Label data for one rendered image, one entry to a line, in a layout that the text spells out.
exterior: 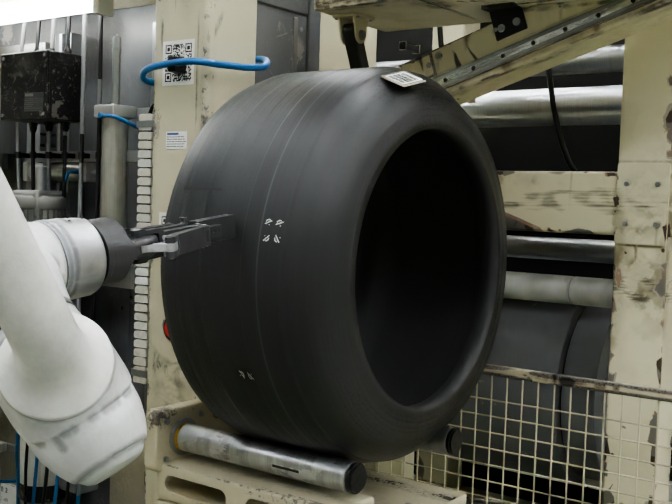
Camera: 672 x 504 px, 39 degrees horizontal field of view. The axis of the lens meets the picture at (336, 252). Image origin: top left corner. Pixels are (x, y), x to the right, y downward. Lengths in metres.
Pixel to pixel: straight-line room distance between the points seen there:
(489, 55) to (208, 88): 0.50
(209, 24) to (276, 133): 0.38
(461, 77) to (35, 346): 1.13
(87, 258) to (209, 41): 0.67
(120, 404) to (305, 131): 0.51
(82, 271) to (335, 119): 0.42
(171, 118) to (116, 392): 0.83
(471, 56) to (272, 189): 0.65
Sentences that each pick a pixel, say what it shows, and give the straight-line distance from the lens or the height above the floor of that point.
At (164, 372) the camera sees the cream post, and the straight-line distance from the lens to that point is 1.66.
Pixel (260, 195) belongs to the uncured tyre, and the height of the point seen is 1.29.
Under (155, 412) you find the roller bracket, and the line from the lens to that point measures 1.52.
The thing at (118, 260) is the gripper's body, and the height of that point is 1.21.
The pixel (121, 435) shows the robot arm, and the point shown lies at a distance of 0.88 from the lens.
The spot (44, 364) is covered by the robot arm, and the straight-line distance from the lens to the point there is 0.81.
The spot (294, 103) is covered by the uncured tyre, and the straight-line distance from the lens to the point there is 1.31.
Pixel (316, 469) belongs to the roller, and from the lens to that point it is 1.36.
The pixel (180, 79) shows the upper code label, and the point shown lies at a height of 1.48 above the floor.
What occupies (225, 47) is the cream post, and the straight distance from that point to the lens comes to 1.62.
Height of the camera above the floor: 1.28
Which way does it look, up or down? 3 degrees down
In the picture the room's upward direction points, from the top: 2 degrees clockwise
